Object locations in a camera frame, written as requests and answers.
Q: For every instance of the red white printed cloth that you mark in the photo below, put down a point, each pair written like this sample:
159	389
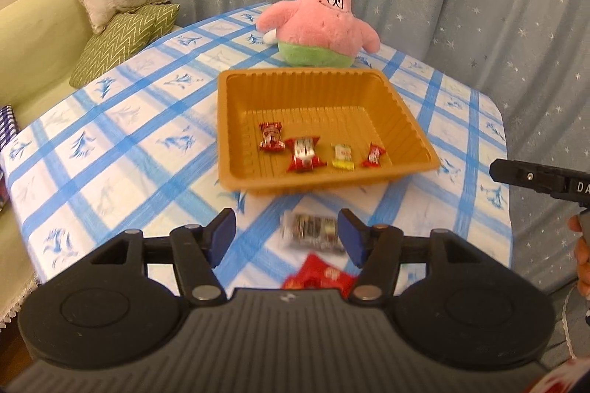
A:
560	381

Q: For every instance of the pink starfish plush toy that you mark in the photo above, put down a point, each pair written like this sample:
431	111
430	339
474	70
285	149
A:
318	28

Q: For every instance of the person's right hand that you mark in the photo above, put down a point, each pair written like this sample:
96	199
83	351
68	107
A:
583	264

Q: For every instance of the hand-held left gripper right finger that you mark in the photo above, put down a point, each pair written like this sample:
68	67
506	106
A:
352	238

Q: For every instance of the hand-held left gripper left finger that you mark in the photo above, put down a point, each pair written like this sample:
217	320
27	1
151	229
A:
223	232

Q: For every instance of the blue checked tablecloth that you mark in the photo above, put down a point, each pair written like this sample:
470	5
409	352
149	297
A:
138	171

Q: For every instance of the light green sofa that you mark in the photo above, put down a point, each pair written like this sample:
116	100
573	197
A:
37	42

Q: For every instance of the large red snack packet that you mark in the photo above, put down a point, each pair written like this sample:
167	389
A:
318	275

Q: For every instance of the orange plastic tray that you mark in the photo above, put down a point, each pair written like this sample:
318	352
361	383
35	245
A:
322	98

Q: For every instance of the yellow candy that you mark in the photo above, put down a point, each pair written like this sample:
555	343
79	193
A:
343	156

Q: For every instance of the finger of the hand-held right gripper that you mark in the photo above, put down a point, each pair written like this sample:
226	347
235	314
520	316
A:
521	175

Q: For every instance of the blue patterned cushion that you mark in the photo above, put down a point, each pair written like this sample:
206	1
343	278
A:
8	118

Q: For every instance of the small red candy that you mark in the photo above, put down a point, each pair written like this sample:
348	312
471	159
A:
373	155

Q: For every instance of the dark red candy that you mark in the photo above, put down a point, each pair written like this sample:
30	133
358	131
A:
270	136

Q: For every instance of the red packet with pale label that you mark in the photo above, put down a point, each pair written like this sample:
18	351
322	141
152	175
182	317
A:
303	153

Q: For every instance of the clear dark snack packet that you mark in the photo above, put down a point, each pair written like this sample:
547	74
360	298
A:
313	232

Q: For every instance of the green zigzag cushion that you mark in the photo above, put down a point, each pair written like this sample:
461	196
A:
120	42

